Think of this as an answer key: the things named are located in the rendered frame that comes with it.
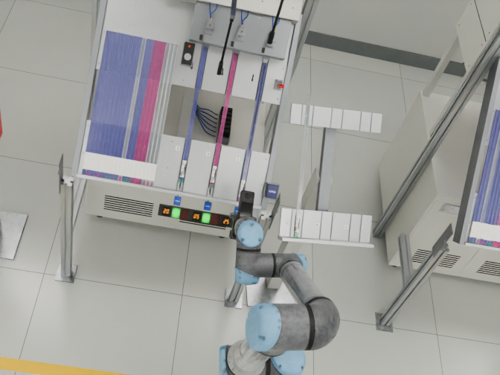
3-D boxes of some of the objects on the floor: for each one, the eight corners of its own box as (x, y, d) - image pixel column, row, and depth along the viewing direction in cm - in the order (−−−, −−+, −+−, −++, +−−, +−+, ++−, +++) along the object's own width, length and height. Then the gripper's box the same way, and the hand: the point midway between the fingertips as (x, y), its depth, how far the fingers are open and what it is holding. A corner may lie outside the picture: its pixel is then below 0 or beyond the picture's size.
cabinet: (233, 246, 317) (263, 162, 270) (84, 222, 308) (88, 130, 261) (241, 146, 359) (268, 59, 312) (110, 122, 349) (117, 27, 302)
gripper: (228, 241, 213) (223, 231, 234) (257, 245, 214) (248, 236, 235) (234, 214, 212) (228, 207, 233) (261, 219, 213) (253, 211, 234)
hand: (240, 214), depth 233 cm, fingers closed
